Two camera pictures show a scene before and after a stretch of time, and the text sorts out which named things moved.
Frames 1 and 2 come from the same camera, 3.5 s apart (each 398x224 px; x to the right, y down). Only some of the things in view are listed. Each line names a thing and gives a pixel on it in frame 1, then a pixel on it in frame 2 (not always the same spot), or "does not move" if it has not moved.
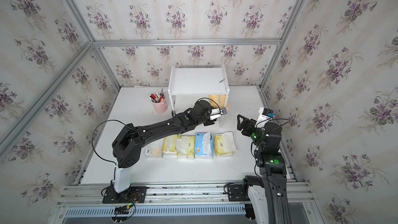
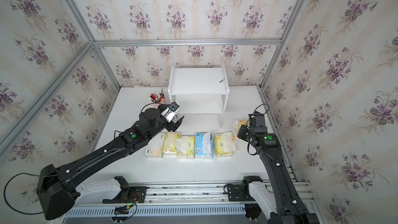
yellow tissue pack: [185, 147] does not move
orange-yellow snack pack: [221, 100] to [236, 126]
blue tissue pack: [203, 148] does not move
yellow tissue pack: [224, 144] does not move
